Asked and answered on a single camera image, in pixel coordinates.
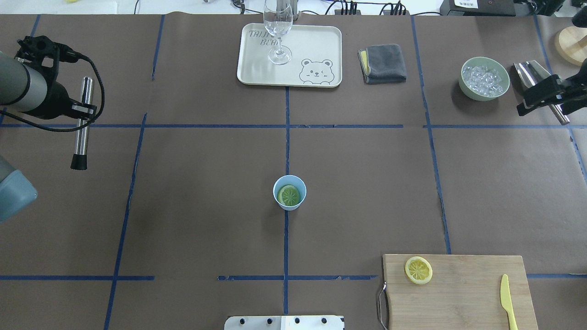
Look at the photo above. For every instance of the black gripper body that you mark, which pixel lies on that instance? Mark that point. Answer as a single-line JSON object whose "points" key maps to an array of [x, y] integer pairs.
{"points": [[58, 101]]}

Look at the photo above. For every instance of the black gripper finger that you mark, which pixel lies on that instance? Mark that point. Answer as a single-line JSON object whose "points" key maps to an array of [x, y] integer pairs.
{"points": [[83, 111]]}

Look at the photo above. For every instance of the lemon slice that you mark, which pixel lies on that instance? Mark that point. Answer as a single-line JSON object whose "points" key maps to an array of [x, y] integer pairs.
{"points": [[288, 195]]}

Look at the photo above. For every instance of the yellow lemon half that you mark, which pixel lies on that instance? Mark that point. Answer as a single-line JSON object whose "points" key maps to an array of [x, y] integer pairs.
{"points": [[418, 270]]}

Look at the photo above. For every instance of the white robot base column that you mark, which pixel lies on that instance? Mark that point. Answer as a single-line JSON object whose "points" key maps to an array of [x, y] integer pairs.
{"points": [[285, 322]]}

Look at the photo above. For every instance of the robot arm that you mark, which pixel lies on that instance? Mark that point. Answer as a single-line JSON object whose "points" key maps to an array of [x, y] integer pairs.
{"points": [[28, 82]]}

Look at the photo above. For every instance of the light blue cup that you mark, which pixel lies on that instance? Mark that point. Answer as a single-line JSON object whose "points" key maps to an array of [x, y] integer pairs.
{"points": [[293, 180]]}

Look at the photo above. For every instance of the clear wine glass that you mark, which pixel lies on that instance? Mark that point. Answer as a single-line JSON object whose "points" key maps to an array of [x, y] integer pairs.
{"points": [[278, 18]]}

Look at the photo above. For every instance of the grey folded cloth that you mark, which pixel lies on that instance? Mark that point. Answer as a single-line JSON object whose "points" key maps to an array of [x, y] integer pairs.
{"points": [[382, 63]]}

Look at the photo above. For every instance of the green bowl of ice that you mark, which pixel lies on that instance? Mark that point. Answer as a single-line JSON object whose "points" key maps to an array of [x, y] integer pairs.
{"points": [[483, 79]]}

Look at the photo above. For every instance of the wooden cutting board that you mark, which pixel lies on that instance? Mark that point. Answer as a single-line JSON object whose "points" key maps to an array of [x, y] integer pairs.
{"points": [[463, 294]]}

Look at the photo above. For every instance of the metal ice scoop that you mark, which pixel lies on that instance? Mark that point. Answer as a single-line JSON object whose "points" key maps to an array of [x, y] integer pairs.
{"points": [[534, 78]]}

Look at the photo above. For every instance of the yellow plastic knife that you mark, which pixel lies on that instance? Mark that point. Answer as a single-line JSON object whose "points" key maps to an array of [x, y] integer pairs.
{"points": [[506, 302]]}

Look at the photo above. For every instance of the wooden mug tree stand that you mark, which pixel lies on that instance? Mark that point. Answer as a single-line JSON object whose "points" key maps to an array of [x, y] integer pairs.
{"points": [[571, 44]]}

